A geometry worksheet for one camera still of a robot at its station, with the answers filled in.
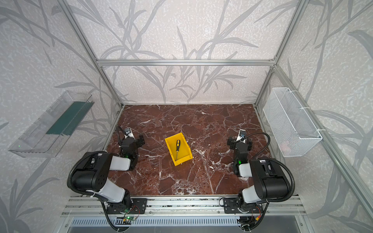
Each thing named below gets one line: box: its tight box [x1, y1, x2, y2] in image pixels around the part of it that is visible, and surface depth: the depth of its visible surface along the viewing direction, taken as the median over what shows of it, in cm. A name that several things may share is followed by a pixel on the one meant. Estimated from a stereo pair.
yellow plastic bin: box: [164, 132, 194, 167], surface depth 93 cm
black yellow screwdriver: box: [175, 139, 181, 161], surface depth 97 cm
